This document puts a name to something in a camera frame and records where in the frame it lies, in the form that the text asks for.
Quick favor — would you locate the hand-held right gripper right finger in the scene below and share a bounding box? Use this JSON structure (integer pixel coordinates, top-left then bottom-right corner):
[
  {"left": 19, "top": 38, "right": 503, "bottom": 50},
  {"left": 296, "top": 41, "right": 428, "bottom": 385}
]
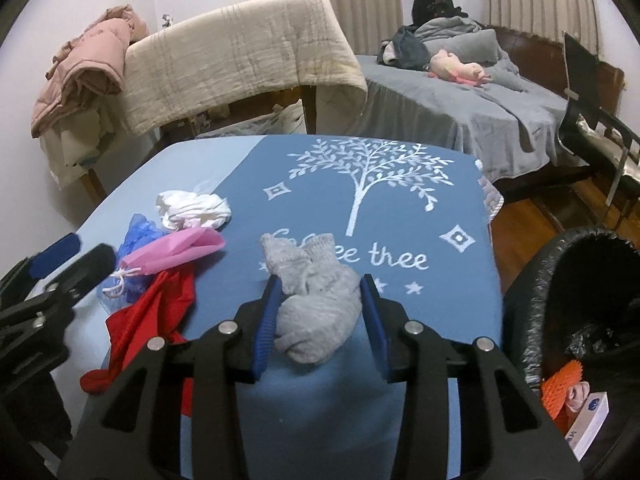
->
[{"left": 359, "top": 275, "right": 586, "bottom": 480}]

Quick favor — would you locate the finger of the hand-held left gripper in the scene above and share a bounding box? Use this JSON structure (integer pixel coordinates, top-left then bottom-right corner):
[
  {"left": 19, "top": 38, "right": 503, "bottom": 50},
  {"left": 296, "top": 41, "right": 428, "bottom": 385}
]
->
[
  {"left": 0, "top": 244, "right": 117, "bottom": 333},
  {"left": 0, "top": 234, "right": 81, "bottom": 296}
]

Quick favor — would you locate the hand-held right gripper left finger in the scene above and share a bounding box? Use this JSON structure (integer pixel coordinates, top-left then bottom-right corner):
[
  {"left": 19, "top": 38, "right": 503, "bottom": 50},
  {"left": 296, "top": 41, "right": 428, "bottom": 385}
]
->
[{"left": 57, "top": 275, "right": 284, "bottom": 480}]

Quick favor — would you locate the grey sock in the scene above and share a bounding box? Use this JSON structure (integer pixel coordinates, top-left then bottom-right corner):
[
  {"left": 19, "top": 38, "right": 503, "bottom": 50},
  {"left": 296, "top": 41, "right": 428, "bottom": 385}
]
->
[{"left": 260, "top": 233, "right": 362, "bottom": 365}]

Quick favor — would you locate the red cloth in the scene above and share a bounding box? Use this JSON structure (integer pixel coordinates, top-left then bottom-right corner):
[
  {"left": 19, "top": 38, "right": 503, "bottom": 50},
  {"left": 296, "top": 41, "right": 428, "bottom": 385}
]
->
[{"left": 80, "top": 270, "right": 197, "bottom": 418}]

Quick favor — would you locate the pink face mask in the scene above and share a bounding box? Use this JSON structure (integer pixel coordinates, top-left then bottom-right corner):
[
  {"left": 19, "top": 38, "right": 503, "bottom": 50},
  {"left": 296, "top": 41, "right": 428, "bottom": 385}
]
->
[{"left": 102, "top": 226, "right": 226, "bottom": 303}]

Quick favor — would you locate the black trash bin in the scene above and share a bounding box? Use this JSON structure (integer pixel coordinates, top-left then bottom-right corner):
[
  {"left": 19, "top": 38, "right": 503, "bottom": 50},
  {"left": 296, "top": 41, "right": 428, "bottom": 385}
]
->
[{"left": 500, "top": 227, "right": 640, "bottom": 480}]

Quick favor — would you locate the large orange foam net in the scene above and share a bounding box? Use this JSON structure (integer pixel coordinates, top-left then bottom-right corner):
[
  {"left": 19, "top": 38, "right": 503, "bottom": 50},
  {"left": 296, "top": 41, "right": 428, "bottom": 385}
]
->
[{"left": 540, "top": 360, "right": 586, "bottom": 418}]

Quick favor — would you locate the pinkish white tissue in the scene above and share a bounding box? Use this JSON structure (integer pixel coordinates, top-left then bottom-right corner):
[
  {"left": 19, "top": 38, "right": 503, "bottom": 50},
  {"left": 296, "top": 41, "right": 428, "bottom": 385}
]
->
[{"left": 565, "top": 381, "right": 592, "bottom": 417}]

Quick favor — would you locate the white box with blue print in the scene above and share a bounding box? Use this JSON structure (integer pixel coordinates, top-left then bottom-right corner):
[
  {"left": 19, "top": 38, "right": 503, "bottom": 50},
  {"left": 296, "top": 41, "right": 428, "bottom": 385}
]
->
[{"left": 565, "top": 392, "right": 610, "bottom": 463}]

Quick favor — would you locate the cream cloth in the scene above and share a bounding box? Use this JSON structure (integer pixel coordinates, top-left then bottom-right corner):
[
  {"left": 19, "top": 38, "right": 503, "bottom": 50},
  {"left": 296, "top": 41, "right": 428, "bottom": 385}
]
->
[{"left": 40, "top": 105, "right": 131, "bottom": 191}]

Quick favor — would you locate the blue printed tablecloth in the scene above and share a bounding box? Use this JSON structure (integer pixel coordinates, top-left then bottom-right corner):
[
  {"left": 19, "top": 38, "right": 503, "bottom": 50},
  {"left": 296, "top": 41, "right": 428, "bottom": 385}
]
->
[{"left": 72, "top": 134, "right": 503, "bottom": 480}]

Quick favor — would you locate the checked cloth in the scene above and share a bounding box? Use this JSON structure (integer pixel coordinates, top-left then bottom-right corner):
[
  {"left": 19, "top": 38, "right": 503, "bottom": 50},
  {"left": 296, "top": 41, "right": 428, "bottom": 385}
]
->
[{"left": 475, "top": 159, "right": 503, "bottom": 222}]

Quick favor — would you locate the pink padded jacket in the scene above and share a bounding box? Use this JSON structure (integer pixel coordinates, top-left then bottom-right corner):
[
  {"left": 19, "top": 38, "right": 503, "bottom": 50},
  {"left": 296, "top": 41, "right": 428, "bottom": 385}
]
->
[{"left": 31, "top": 5, "right": 149, "bottom": 138}]

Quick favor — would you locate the white bundled bedding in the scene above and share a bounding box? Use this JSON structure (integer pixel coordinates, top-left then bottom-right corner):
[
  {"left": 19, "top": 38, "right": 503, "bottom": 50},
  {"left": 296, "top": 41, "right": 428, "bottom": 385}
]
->
[{"left": 195, "top": 100, "right": 307, "bottom": 141}]

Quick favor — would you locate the grey bedsheet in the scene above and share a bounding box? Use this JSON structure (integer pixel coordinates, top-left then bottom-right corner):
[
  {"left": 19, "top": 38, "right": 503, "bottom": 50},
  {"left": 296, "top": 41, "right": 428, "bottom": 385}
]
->
[{"left": 352, "top": 55, "right": 576, "bottom": 183}]

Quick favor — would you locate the beige quilt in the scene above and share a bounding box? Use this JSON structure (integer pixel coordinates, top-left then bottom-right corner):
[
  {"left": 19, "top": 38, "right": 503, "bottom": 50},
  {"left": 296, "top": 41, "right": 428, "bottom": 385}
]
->
[{"left": 122, "top": 0, "right": 368, "bottom": 136}]

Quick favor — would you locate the pink plush toy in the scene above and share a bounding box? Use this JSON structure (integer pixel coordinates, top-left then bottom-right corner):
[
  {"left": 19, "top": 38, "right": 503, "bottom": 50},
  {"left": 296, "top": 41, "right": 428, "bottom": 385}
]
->
[{"left": 427, "top": 49, "right": 493, "bottom": 87}]

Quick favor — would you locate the dark grey-blue garment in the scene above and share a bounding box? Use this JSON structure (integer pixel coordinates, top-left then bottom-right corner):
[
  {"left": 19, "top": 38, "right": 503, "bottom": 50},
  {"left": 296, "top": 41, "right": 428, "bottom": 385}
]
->
[{"left": 377, "top": 27, "right": 432, "bottom": 72}]

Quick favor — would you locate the silver cushion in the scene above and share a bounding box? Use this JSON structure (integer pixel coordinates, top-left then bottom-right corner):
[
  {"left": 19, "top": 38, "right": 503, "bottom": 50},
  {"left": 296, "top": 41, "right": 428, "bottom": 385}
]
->
[{"left": 575, "top": 115, "right": 640, "bottom": 181}]

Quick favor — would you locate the grey crumpled blanket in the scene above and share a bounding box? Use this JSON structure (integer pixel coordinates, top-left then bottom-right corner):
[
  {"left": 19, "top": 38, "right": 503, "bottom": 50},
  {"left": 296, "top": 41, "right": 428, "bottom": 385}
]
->
[{"left": 390, "top": 16, "right": 521, "bottom": 91}]

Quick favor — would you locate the wooden bed headboard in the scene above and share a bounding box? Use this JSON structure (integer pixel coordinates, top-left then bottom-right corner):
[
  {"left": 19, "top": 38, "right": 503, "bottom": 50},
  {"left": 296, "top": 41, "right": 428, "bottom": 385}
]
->
[{"left": 487, "top": 25, "right": 626, "bottom": 111}]

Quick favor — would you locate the black hanging garment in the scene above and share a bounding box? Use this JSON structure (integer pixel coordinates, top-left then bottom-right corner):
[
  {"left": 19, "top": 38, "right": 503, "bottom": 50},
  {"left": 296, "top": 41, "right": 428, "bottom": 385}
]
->
[{"left": 411, "top": 0, "right": 466, "bottom": 28}]

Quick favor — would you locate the wide beige curtain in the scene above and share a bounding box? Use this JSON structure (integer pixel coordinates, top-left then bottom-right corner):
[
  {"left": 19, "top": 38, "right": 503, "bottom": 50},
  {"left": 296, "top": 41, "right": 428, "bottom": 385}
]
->
[{"left": 262, "top": 0, "right": 403, "bottom": 56}]

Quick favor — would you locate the black metal-framed chair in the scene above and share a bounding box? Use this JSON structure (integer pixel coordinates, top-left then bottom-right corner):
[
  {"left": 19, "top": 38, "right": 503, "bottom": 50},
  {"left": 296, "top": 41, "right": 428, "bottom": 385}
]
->
[{"left": 557, "top": 31, "right": 640, "bottom": 221}]

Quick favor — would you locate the wooden furniture frame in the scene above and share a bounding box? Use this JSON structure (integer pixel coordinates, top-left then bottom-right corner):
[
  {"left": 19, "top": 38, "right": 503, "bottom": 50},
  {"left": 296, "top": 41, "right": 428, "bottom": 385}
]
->
[{"left": 80, "top": 85, "right": 321, "bottom": 206}]

